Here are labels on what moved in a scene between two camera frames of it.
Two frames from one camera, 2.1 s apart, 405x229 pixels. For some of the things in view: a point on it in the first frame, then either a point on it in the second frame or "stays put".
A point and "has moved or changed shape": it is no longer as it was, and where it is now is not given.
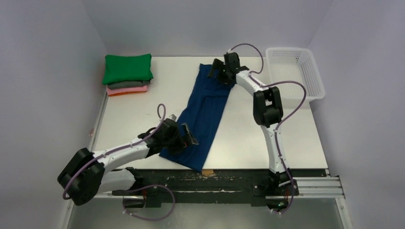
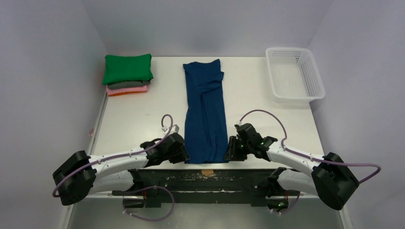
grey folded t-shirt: [127, 84] stays put
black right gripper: [222, 71] → [232, 149]
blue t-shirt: [203, 110] has moved or changed shape
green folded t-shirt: [120, 68] stays put
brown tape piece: [207, 171] stays put
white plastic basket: [296, 64] stays put
